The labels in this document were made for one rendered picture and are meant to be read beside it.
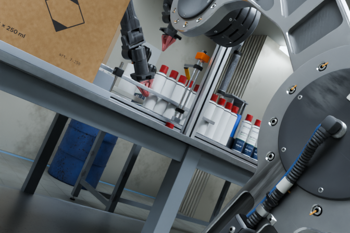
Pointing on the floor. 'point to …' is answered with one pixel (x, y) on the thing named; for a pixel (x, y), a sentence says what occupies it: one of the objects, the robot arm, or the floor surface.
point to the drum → (80, 154)
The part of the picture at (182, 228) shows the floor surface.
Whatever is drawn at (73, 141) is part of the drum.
